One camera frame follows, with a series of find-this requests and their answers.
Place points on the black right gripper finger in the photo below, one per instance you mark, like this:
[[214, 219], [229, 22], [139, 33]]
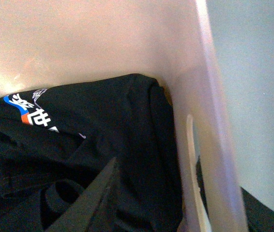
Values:
[[95, 209]]

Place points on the beige plastic laundry hamper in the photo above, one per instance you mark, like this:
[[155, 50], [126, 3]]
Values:
[[46, 43]]

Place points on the black printed t-shirt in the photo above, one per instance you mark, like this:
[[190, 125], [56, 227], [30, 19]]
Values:
[[55, 141]]

